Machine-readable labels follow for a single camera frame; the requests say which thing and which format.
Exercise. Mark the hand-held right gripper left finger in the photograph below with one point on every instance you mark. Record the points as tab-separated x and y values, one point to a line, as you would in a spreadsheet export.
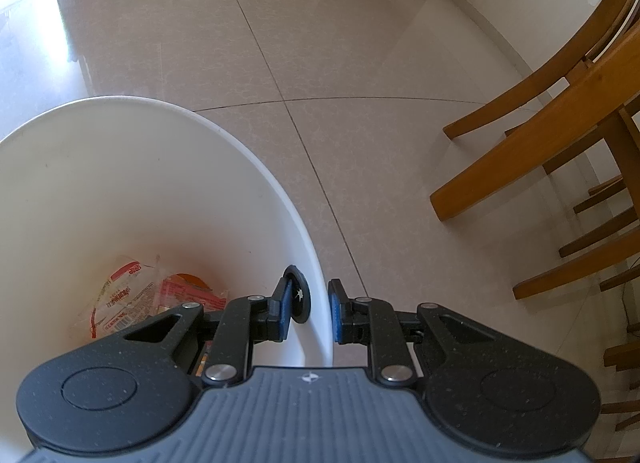
284	314

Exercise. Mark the large wooden chair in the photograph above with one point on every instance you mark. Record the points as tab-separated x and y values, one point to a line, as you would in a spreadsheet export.
525	143

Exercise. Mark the clear red-printed plastic wrapper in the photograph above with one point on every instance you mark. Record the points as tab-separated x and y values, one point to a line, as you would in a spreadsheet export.
117	298

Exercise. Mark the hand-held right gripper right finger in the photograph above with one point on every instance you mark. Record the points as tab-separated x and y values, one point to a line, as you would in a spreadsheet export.
336	317

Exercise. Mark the red snack wrapper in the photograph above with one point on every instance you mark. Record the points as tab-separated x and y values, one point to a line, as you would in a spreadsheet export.
187	295

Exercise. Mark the orange round sticker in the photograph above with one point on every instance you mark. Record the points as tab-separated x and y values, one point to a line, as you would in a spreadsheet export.
192	279

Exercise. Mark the white plastic bucket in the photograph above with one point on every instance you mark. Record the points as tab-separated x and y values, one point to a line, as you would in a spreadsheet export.
125	178

